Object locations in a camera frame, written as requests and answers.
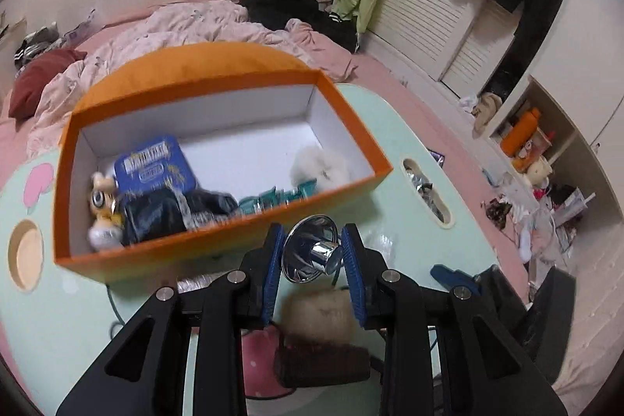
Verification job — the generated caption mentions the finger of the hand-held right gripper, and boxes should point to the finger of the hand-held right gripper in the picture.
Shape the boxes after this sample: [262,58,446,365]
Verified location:
[430,264,527,314]

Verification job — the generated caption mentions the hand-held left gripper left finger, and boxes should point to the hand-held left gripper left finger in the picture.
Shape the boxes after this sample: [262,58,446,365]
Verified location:
[56,222,286,416]

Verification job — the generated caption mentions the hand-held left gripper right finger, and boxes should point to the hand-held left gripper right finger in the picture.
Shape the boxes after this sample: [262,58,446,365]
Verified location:
[341,225,569,416]

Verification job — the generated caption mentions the silver metal funnel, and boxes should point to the silver metal funnel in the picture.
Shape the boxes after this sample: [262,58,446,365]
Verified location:
[283,215,344,284]

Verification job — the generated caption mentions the orange cardboard box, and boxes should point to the orange cardboard box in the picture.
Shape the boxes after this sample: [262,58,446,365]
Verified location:
[53,70,394,284]

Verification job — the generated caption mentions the mint green desktop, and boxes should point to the mint green desktop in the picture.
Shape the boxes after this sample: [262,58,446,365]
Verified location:
[0,82,503,416]

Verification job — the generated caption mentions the brown fluffy object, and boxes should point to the brown fluffy object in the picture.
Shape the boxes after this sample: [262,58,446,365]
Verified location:
[282,289,356,345]

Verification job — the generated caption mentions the teal packets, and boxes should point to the teal packets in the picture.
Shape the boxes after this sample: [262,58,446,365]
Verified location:
[239,181,317,217]

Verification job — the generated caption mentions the dark patterned packet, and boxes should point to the dark patterned packet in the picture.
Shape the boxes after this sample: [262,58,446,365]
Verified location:
[487,199,514,229]

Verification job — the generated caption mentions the silver foil packet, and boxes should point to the silver foil packet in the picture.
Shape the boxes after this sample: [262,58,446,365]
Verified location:
[407,167,445,221]

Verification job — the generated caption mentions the pink round mat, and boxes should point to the pink round mat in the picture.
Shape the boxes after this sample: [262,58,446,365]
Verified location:
[241,328,293,400]

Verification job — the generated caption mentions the dark brown case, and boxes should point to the dark brown case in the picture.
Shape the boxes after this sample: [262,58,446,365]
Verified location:
[274,343,371,388]

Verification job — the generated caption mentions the white fluffy ball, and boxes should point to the white fluffy ball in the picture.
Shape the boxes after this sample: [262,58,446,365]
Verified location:
[290,145,352,193]

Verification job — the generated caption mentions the black shiny pouch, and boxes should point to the black shiny pouch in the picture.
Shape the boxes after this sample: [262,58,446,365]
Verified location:
[119,188,239,247]

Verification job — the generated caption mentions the white plush toy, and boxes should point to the white plush toy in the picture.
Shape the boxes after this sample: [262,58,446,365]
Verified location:
[524,155,554,188]

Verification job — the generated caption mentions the blue rectangular tin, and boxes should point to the blue rectangular tin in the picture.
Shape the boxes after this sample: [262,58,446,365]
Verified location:
[113,136,198,195]

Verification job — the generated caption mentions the orange bottle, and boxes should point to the orange bottle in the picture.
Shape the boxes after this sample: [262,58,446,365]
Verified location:
[501,106,542,156]

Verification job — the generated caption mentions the beige plush toy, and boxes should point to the beige plush toy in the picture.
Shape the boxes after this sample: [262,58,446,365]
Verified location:
[473,93,503,136]

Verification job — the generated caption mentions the white shelf unit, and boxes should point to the white shelf unit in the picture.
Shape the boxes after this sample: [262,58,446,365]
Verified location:
[490,75,624,222]

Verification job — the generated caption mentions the yellow plush toy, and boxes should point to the yellow plush toy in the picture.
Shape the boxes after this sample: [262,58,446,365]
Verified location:
[87,172,125,251]

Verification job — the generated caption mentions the pink bed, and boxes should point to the pink bed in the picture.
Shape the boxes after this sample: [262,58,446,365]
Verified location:
[0,0,530,280]

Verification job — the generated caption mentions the orange box lid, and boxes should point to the orange box lid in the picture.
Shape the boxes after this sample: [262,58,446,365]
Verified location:
[73,43,323,115]

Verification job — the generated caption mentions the pink floral blanket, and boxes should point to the pink floral blanket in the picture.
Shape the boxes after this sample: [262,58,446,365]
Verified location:
[27,0,356,158]

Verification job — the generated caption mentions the black clothes pile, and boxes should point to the black clothes pile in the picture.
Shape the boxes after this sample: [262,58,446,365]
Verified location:
[239,0,359,53]

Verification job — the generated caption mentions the white louvered closet doors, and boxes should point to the white louvered closet doors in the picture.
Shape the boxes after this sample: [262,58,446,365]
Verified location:
[365,0,518,97]

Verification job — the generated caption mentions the red pillow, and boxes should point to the red pillow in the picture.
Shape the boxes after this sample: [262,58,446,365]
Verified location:
[9,48,89,120]

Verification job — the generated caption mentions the striped dark cloth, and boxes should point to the striped dark cloth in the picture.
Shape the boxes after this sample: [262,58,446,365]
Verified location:
[14,26,59,66]

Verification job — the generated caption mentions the green cable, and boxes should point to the green cable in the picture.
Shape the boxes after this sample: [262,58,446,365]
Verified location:
[105,282,128,339]

